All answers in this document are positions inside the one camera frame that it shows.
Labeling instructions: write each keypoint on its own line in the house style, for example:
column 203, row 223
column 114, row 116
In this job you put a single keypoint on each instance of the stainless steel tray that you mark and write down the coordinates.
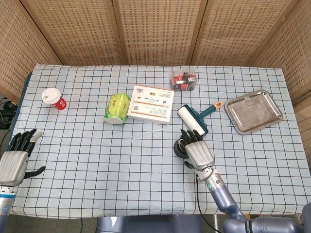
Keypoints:
column 253, row 112

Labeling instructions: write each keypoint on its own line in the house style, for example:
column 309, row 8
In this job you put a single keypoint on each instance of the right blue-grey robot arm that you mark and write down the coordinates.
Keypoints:
column 226, row 201

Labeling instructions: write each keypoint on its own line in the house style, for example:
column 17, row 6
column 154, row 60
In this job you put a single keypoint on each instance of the clear plastic straw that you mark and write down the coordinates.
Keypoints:
column 145, row 133

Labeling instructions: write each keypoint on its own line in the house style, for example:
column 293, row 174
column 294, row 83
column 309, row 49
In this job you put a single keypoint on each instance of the clear box red black clips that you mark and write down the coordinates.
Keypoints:
column 183, row 80

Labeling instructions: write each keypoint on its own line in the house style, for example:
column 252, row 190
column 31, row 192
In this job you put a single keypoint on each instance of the woven folding screen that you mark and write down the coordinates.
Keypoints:
column 158, row 31

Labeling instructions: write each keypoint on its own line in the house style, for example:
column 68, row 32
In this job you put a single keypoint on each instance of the red paper cup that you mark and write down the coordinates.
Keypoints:
column 52, row 97

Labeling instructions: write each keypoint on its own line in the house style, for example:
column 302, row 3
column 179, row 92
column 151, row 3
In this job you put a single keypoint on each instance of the dark green teapot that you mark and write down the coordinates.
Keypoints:
column 179, row 155

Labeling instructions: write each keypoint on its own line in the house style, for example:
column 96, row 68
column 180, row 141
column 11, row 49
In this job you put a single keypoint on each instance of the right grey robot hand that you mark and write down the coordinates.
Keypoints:
column 199, row 154

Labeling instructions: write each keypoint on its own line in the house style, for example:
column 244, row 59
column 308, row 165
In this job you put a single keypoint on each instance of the white flat product box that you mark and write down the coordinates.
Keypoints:
column 151, row 104

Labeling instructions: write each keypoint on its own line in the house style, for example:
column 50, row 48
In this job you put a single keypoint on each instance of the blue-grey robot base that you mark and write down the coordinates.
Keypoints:
column 145, row 224

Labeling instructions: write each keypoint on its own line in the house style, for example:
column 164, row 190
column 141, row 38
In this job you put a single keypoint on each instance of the green tissue pack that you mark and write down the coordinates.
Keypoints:
column 116, row 108

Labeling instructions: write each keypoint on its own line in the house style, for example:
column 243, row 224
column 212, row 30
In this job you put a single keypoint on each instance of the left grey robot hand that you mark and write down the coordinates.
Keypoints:
column 12, row 165

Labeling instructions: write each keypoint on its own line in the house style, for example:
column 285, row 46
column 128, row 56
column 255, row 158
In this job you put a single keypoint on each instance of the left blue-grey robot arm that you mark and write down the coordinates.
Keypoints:
column 6, row 206

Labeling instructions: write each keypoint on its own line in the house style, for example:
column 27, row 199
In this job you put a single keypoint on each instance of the blue checkered tablecloth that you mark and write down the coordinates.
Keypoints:
column 109, row 174

